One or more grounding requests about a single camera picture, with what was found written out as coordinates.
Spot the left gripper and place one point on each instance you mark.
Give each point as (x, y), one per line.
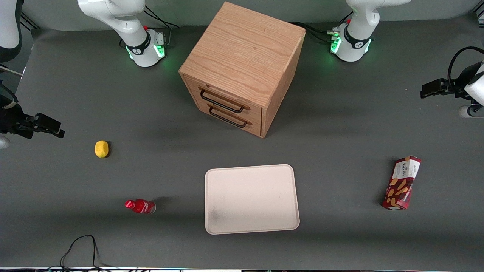
(458, 86)

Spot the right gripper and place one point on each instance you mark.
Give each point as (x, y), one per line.
(11, 121)

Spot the red cookie box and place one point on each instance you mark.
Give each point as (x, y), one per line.
(401, 189)

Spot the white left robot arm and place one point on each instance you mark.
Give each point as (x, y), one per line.
(355, 37)

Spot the beige plastic tray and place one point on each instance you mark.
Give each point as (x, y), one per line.
(249, 200)

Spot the yellow lemon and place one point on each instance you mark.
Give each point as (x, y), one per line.
(101, 149)

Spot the dark grey table mat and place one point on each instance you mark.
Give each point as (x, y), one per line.
(340, 132)

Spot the red plastic bottle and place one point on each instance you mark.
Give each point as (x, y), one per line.
(141, 206)

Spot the oak wooden drawer cabinet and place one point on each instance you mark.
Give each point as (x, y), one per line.
(245, 49)

